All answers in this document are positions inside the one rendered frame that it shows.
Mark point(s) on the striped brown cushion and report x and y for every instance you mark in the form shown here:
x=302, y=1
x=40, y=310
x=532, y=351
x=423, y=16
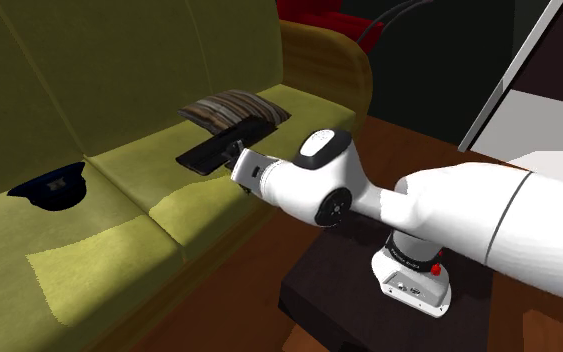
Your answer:
x=234, y=108

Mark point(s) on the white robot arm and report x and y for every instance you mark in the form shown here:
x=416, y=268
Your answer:
x=437, y=214

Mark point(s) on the red armchair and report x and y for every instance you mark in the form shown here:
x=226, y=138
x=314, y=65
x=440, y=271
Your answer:
x=332, y=22

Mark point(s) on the dark blue peaked cap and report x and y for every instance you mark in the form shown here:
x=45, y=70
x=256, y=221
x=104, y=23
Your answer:
x=52, y=187

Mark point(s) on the black flat rectangular device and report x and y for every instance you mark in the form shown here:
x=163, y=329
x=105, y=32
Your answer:
x=222, y=145

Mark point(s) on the dark robot stand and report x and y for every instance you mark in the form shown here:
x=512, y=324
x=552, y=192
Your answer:
x=339, y=297

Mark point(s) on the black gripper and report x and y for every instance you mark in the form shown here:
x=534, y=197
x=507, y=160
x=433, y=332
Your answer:
x=232, y=153

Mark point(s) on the olive green sofa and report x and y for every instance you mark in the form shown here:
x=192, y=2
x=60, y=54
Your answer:
x=115, y=73

